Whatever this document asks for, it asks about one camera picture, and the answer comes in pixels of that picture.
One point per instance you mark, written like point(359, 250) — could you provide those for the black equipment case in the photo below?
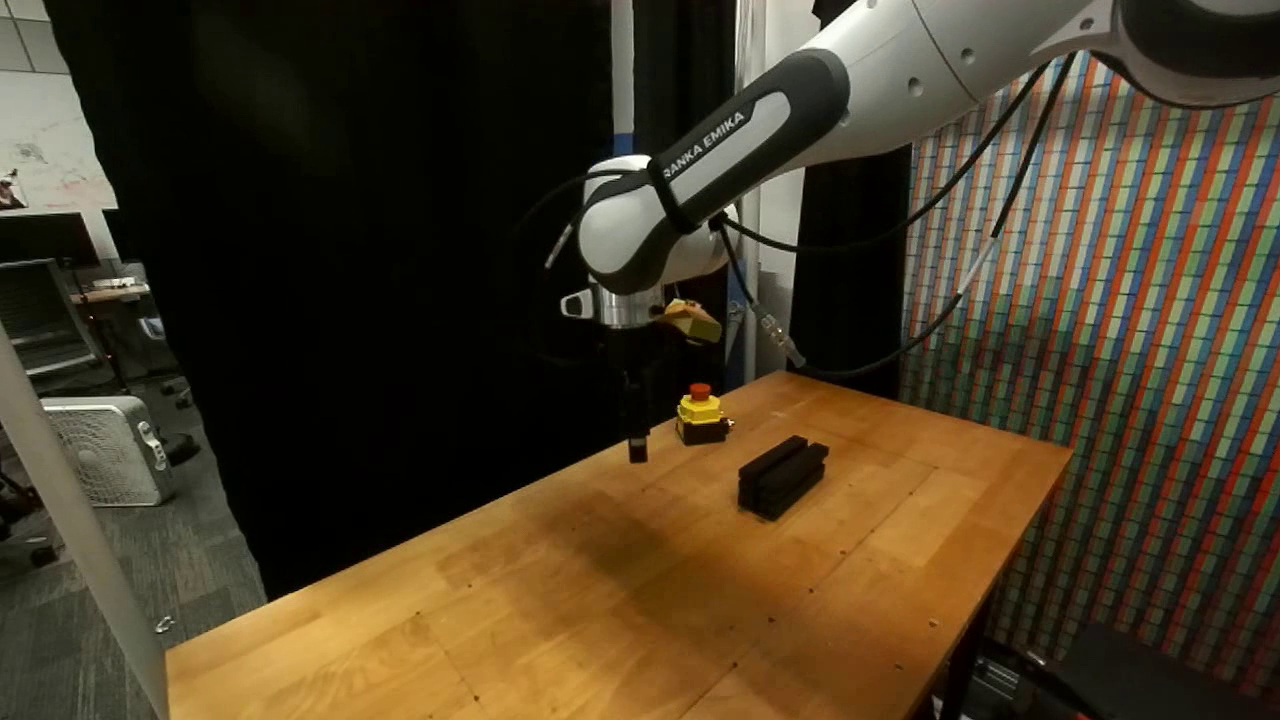
point(1132, 680)

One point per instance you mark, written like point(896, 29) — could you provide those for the wide black curtain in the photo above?
point(402, 267)

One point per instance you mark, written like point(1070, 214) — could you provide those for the white door frame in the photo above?
point(765, 41)

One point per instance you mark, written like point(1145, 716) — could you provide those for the yellow red emergency stop button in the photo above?
point(700, 419)

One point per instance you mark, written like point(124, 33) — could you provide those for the black curtain beside patterned wall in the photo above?
point(853, 267)

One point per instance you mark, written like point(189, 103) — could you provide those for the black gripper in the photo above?
point(641, 360)

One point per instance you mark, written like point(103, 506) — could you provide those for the white ribbed box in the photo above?
point(107, 452)

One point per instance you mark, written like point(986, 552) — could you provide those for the light metal pole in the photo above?
point(74, 533)

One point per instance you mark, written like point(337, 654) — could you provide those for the white desk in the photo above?
point(54, 160)

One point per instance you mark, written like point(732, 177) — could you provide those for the narrow black curtain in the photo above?
point(680, 53)

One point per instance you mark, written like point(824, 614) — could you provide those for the black grooved rail piece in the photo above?
point(800, 489)
point(784, 462)

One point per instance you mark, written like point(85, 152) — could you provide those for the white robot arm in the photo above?
point(747, 132)

